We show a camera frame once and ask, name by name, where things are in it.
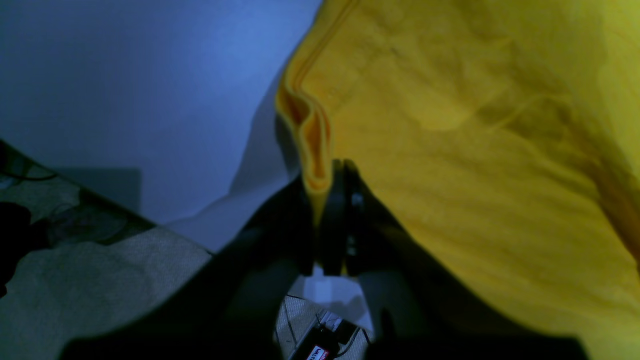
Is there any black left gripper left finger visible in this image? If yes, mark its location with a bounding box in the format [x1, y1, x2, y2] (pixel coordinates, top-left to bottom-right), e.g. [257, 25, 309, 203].
[60, 160, 346, 360]

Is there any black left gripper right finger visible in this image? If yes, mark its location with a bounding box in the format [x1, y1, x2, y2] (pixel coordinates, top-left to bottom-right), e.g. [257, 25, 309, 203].
[343, 160, 586, 360]

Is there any yellow T-shirt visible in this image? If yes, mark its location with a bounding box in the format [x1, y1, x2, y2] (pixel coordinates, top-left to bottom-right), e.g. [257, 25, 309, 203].
[275, 0, 640, 360]

